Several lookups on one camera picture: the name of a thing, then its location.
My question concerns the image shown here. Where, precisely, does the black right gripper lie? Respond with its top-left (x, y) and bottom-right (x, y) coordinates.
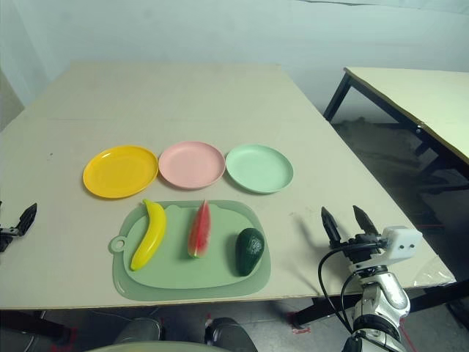
top-left (321, 205), bottom-right (386, 263)

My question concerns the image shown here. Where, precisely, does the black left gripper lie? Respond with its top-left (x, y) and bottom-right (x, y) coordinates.
top-left (0, 202), bottom-right (38, 254)

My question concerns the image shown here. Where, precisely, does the dark green toy avocado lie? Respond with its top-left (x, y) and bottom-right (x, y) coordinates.
top-left (234, 227), bottom-right (265, 277)

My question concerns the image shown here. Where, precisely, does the yellow toy banana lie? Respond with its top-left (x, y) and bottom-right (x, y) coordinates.
top-left (130, 199), bottom-right (168, 272)

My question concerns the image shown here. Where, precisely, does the toy watermelon slice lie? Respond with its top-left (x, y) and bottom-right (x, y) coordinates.
top-left (187, 199), bottom-right (213, 260)

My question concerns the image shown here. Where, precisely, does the black table leg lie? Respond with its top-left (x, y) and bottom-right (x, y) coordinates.
top-left (0, 311), bottom-right (70, 345)
top-left (292, 289), bottom-right (352, 329)

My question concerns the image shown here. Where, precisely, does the clear plastic film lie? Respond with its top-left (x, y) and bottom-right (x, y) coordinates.
top-left (412, 252), bottom-right (457, 289)

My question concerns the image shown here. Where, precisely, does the mint green plastic plate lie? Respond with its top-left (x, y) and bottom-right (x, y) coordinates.
top-left (225, 144), bottom-right (295, 194)

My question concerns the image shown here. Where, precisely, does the yellow plastic plate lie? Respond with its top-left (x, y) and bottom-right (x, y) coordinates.
top-left (82, 145), bottom-right (160, 200)

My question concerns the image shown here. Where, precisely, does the light green cutting board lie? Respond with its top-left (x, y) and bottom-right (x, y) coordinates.
top-left (122, 200), bottom-right (263, 289)

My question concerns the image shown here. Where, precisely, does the grey robot left leg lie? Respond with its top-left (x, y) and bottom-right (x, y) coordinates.
top-left (115, 317), bottom-right (164, 345)

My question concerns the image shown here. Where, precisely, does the dark robot right leg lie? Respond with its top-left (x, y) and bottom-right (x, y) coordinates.
top-left (204, 317), bottom-right (257, 352)

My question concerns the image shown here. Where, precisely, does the pink plastic plate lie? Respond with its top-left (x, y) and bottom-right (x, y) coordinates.
top-left (158, 140), bottom-right (226, 191)

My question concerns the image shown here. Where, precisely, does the pale robot torso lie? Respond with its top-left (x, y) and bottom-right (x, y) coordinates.
top-left (84, 340), bottom-right (206, 352)

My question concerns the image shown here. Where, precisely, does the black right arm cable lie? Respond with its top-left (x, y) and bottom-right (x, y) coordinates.
top-left (317, 241), bottom-right (384, 338)

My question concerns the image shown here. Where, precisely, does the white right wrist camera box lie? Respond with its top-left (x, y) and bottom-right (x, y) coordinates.
top-left (382, 226), bottom-right (421, 260)

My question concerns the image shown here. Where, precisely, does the green mat with ring handle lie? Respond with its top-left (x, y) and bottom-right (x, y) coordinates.
top-left (108, 199), bottom-right (273, 302)

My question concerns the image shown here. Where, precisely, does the thin white floor cable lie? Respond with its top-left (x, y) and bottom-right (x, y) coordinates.
top-left (91, 307), bottom-right (162, 324)

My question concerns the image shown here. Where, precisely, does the cream side table black frame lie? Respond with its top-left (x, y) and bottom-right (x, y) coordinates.
top-left (322, 67), bottom-right (469, 235)

